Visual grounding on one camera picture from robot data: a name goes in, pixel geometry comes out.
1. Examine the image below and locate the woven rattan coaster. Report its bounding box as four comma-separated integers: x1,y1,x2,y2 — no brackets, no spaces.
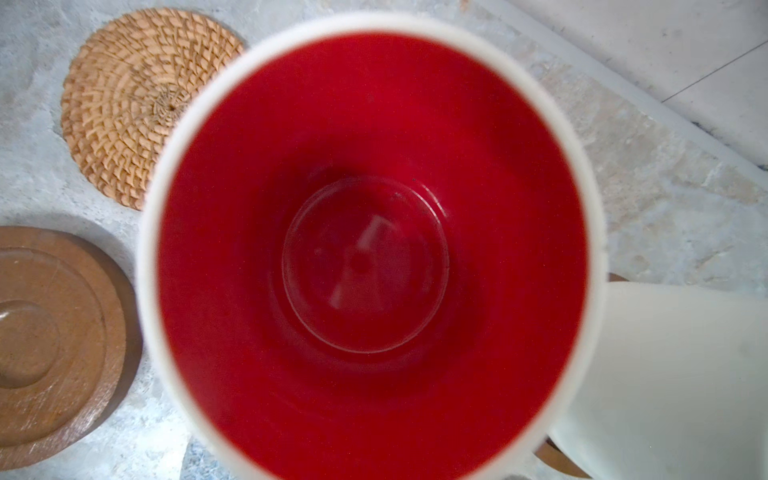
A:
61,8,244,210

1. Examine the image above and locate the grey felt round coaster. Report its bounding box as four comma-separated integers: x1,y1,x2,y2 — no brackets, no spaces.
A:
179,438,234,480

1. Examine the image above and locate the brown wooden coaster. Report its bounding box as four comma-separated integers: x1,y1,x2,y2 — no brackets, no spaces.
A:
1,226,142,471
533,272,630,479

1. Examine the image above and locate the white mug red inside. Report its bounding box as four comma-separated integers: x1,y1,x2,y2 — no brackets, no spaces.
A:
136,11,608,479

